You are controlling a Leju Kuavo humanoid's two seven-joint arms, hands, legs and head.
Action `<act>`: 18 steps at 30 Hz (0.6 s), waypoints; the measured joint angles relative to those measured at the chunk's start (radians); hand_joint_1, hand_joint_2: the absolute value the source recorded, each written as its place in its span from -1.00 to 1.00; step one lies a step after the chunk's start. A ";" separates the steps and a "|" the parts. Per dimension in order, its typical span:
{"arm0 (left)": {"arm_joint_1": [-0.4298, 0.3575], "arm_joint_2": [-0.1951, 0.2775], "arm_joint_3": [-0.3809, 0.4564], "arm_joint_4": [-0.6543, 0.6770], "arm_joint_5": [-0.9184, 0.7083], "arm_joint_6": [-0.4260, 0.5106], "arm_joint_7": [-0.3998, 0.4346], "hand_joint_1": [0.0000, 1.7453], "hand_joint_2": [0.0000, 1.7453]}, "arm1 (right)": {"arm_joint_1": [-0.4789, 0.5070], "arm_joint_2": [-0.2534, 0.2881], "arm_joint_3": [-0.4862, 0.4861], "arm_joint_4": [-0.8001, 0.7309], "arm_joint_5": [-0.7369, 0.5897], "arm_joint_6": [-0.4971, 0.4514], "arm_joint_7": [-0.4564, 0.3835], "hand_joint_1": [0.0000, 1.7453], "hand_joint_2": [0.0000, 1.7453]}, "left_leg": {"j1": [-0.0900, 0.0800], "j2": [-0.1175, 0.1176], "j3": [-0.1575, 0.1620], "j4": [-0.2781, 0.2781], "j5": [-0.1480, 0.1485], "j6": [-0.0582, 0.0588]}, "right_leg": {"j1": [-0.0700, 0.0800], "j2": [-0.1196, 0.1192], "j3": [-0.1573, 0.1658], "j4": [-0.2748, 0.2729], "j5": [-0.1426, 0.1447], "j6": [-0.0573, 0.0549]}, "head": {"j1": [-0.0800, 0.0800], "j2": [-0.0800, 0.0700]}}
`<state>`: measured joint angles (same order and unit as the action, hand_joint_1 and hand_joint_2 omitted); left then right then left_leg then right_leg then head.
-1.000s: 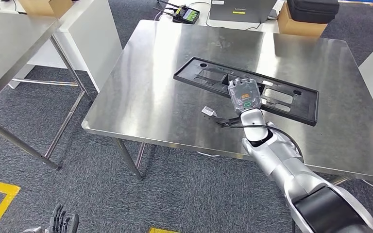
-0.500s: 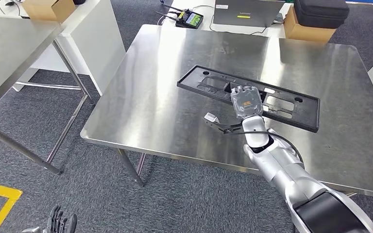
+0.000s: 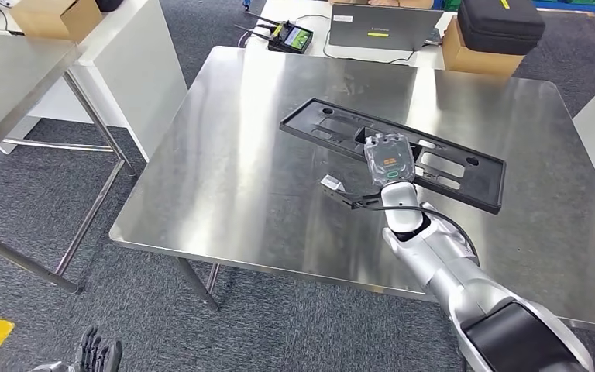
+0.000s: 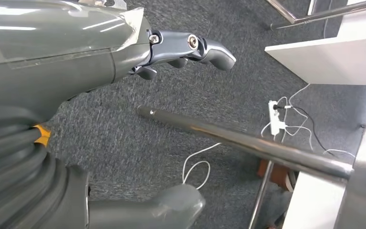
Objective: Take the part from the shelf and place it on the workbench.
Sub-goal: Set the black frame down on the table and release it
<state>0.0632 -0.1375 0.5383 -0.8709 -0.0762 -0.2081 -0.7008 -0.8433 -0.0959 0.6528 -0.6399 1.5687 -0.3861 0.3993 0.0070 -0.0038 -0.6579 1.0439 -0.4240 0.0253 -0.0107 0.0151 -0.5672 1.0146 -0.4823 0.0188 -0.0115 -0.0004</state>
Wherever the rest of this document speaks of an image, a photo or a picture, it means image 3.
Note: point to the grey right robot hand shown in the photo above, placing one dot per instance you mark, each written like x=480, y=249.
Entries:
x=390, y=159

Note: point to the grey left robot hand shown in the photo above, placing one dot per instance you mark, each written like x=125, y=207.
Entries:
x=97, y=359

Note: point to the black plastic bracket part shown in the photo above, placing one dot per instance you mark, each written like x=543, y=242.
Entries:
x=297, y=123

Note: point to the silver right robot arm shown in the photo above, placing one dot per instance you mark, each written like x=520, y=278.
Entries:
x=446, y=256

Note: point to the stainless steel workbench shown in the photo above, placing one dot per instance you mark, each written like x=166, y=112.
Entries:
x=225, y=179

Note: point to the blue steel shelf rack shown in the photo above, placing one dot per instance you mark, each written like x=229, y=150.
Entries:
x=585, y=7

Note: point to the cardboard box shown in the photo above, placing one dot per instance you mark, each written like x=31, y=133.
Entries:
x=56, y=23
x=477, y=64

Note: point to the grey laptop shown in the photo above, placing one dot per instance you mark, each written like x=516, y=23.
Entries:
x=379, y=23

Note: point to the black remote controller with screen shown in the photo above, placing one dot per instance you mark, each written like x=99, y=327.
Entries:
x=290, y=41

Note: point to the person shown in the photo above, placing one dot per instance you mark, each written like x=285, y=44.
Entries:
x=405, y=3

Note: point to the black carrying case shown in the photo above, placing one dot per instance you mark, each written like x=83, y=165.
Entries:
x=497, y=25

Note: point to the stainless steel table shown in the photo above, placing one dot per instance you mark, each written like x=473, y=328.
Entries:
x=10, y=77

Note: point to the black object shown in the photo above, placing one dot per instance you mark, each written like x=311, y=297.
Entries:
x=108, y=4

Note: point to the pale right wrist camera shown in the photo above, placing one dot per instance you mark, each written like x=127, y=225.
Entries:
x=332, y=183

